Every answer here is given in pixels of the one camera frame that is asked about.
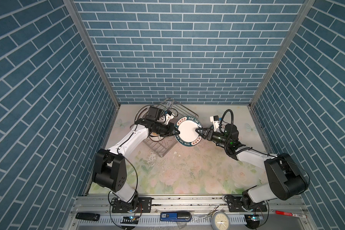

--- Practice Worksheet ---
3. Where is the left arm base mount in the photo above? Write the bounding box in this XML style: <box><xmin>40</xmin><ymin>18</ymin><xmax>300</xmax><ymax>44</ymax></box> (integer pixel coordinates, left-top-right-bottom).
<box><xmin>111</xmin><ymin>197</ymin><xmax>152</xmax><ymax>213</ymax></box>

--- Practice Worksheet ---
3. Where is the round white clock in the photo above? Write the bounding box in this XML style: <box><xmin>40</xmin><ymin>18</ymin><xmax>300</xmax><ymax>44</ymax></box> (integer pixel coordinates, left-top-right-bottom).
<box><xmin>211</xmin><ymin>211</ymin><xmax>231</xmax><ymax>230</ymax></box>

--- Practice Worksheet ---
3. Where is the metal wire dish rack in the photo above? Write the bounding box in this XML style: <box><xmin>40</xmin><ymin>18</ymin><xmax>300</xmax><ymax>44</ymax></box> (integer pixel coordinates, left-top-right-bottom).
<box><xmin>134</xmin><ymin>98</ymin><xmax>199</xmax><ymax>157</ymax></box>

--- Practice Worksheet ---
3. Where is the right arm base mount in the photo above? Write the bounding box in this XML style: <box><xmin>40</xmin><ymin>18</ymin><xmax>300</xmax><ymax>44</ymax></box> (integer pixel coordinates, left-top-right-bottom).
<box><xmin>223</xmin><ymin>195</ymin><xmax>268</xmax><ymax>212</ymax></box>

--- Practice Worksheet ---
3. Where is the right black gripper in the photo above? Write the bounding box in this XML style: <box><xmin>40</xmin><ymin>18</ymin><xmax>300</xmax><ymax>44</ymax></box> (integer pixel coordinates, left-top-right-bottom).
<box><xmin>196</xmin><ymin>128</ymin><xmax>230</xmax><ymax>148</ymax></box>

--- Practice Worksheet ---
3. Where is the blue black device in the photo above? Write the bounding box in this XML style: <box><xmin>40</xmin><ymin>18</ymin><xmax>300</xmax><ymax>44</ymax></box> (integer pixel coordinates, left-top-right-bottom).
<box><xmin>160</xmin><ymin>211</ymin><xmax>192</xmax><ymax>222</ymax></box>

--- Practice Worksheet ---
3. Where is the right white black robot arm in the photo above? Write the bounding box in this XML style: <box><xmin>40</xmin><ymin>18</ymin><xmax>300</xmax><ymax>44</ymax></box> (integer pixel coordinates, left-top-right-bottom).
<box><xmin>195</xmin><ymin>124</ymin><xmax>310</xmax><ymax>211</ymax></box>

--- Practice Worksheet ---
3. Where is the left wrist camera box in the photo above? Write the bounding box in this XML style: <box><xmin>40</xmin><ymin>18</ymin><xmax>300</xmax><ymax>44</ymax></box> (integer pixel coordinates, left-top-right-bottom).
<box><xmin>145</xmin><ymin>106</ymin><xmax>175</xmax><ymax>125</ymax></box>

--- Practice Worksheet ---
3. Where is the rear plates stack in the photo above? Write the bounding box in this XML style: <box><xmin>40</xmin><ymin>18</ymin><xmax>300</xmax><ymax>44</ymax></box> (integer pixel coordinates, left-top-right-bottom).
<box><xmin>134</xmin><ymin>105</ymin><xmax>150</xmax><ymax>122</ymax></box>

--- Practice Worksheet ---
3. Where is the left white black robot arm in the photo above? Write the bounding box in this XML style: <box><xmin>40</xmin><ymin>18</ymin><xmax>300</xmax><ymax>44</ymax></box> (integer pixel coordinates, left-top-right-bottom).
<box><xmin>92</xmin><ymin>118</ymin><xmax>180</xmax><ymax>212</ymax></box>

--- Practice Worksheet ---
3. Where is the black remote control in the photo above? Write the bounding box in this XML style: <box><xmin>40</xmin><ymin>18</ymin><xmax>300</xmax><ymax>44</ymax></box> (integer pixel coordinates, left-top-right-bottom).
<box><xmin>75</xmin><ymin>212</ymin><xmax>100</xmax><ymax>221</ymax></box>

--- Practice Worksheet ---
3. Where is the red white marker pen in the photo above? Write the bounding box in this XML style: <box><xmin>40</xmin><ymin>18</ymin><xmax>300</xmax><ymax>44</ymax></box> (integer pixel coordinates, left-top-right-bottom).
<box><xmin>275</xmin><ymin>210</ymin><xmax>307</xmax><ymax>219</ymax></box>

